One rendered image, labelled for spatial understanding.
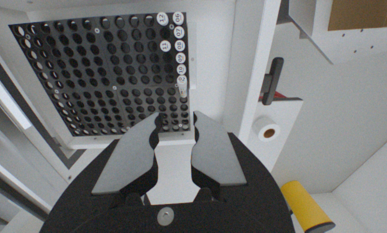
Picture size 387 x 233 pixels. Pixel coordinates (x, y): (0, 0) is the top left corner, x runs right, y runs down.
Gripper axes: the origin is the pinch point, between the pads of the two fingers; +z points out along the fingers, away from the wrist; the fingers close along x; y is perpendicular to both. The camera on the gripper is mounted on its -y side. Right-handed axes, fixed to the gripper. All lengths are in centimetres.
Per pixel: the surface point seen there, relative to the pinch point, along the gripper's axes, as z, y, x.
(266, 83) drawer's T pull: 6.4, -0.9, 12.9
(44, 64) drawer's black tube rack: 7.9, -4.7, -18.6
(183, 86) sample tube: 4.4, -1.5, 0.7
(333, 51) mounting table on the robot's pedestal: 21.2, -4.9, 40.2
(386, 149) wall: 88, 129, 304
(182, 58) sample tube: 6.4, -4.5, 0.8
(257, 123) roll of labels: 20.1, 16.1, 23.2
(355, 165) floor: 94, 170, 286
